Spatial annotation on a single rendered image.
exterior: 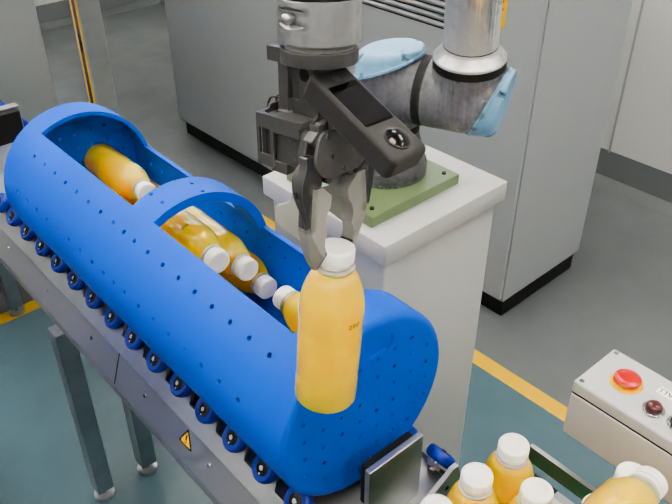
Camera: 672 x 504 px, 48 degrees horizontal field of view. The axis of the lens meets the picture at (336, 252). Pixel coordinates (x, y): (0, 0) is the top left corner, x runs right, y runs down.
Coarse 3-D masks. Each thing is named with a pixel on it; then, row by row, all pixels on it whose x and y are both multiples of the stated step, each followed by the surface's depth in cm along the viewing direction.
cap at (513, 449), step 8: (504, 440) 96; (512, 440) 96; (520, 440) 96; (504, 448) 95; (512, 448) 95; (520, 448) 95; (528, 448) 95; (504, 456) 95; (512, 456) 94; (520, 456) 94; (512, 464) 95; (520, 464) 95
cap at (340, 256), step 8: (328, 240) 77; (336, 240) 77; (344, 240) 77; (328, 248) 76; (336, 248) 76; (344, 248) 76; (352, 248) 76; (328, 256) 74; (336, 256) 74; (344, 256) 75; (352, 256) 75; (328, 264) 75; (336, 264) 75; (344, 264) 75; (352, 264) 76
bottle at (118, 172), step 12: (96, 144) 154; (96, 156) 151; (108, 156) 150; (120, 156) 149; (96, 168) 150; (108, 168) 148; (120, 168) 146; (132, 168) 146; (108, 180) 147; (120, 180) 145; (132, 180) 144; (144, 180) 145; (120, 192) 146; (132, 192) 144
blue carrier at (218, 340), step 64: (64, 128) 148; (128, 128) 156; (64, 192) 129; (192, 192) 119; (64, 256) 132; (128, 256) 115; (192, 256) 108; (128, 320) 118; (192, 320) 104; (256, 320) 97; (384, 320) 94; (192, 384) 107; (256, 384) 94; (384, 384) 101; (256, 448) 98; (320, 448) 97
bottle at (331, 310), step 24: (312, 288) 76; (336, 288) 76; (360, 288) 77; (312, 312) 77; (336, 312) 76; (360, 312) 78; (312, 336) 78; (336, 336) 77; (360, 336) 80; (312, 360) 80; (336, 360) 79; (312, 384) 81; (336, 384) 81; (312, 408) 83; (336, 408) 83
